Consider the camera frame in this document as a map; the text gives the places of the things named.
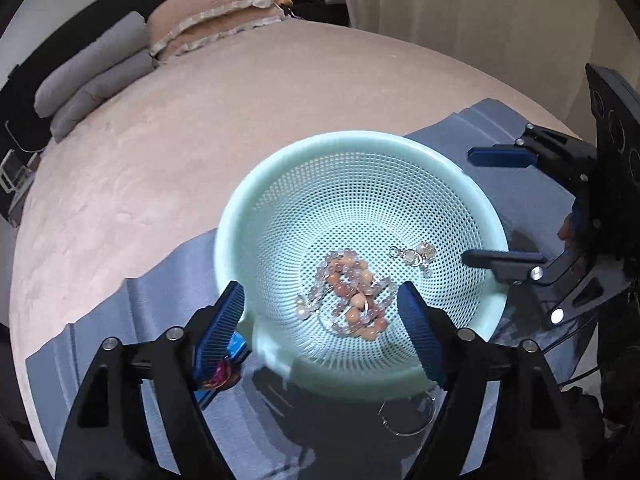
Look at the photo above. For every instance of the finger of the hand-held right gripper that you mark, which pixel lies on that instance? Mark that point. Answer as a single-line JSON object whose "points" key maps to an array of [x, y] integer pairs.
{"points": [[500, 156], [500, 262]]}

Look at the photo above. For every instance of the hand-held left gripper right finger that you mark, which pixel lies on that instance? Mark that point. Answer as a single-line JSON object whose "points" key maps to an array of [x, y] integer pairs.
{"points": [[417, 330]]}

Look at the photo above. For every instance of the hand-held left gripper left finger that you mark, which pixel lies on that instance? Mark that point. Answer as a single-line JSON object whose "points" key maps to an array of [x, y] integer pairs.
{"points": [[222, 330]]}

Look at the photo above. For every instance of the silver pendant earring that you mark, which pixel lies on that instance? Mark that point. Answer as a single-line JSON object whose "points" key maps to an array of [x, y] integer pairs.
{"points": [[422, 250]]}

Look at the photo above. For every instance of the white pearl earring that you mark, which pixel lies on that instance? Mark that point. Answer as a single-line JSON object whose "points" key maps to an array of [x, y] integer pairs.
{"points": [[301, 312]]}

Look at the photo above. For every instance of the mint green plastic basket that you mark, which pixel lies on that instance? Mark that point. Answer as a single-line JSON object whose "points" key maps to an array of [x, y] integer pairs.
{"points": [[310, 195]]}

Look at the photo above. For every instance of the dark blue jewelry box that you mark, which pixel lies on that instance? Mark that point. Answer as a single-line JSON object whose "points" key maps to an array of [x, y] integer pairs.
{"points": [[239, 347]]}

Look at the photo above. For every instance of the person's right hand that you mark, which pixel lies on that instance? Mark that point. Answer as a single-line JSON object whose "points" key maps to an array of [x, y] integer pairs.
{"points": [[567, 230]]}

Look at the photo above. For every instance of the red green glass stone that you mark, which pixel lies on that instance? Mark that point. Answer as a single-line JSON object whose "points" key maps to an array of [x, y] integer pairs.
{"points": [[220, 377]]}

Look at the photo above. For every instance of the blue cloth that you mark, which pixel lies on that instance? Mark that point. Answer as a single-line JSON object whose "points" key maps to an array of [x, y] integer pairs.
{"points": [[165, 285]]}

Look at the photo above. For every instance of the thin silver hoop bangle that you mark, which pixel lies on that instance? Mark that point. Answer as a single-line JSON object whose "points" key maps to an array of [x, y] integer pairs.
{"points": [[400, 431]]}

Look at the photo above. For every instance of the cream curtain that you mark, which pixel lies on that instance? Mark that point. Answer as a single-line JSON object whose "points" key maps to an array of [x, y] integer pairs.
{"points": [[475, 35]]}

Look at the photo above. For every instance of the white bedside device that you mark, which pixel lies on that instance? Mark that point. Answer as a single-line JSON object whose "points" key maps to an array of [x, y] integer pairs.
{"points": [[12, 172]]}

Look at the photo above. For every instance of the pink frilled pillow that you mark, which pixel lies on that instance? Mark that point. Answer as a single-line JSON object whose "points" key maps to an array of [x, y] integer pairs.
{"points": [[215, 35], [210, 0]]}

